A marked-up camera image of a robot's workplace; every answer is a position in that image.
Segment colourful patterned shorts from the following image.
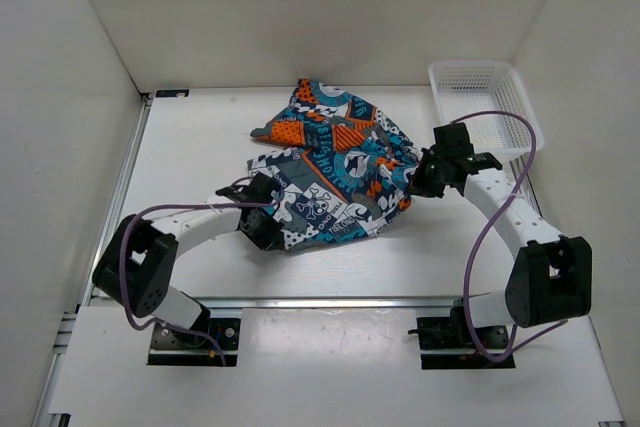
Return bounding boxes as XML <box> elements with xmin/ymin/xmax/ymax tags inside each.
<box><xmin>247</xmin><ymin>78</ymin><xmax>422</xmax><ymax>253</ymax></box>

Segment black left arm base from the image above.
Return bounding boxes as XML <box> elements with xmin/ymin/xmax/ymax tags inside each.
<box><xmin>147</xmin><ymin>317</ymin><xmax>241</xmax><ymax>367</ymax></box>

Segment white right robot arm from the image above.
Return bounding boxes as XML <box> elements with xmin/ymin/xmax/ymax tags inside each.
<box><xmin>410</xmin><ymin>148</ymin><xmax>593</xmax><ymax>347</ymax></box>

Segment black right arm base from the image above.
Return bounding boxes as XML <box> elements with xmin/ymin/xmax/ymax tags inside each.
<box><xmin>407</xmin><ymin>317</ymin><xmax>516</xmax><ymax>371</ymax></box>

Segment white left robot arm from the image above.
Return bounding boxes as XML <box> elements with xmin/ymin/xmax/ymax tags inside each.
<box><xmin>92</xmin><ymin>203</ymin><xmax>283</xmax><ymax>347</ymax></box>

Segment white plastic basket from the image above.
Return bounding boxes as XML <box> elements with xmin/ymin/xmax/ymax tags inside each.
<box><xmin>428</xmin><ymin>60</ymin><xmax>545</xmax><ymax>163</ymax></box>

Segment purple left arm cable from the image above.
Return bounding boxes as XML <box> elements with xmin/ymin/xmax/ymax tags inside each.
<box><xmin>117</xmin><ymin>175</ymin><xmax>286</xmax><ymax>332</ymax></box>

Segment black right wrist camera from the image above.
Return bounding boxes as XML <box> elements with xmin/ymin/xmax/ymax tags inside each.
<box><xmin>431</xmin><ymin>123</ymin><xmax>503</xmax><ymax>172</ymax></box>

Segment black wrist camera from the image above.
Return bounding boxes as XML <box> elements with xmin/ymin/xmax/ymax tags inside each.
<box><xmin>431</xmin><ymin>123</ymin><xmax>503</xmax><ymax>172</ymax></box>
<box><xmin>215</xmin><ymin>172</ymin><xmax>282</xmax><ymax>207</ymax></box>

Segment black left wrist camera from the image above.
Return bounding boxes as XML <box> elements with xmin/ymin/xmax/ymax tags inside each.
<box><xmin>215</xmin><ymin>172</ymin><xmax>282</xmax><ymax>207</ymax></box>

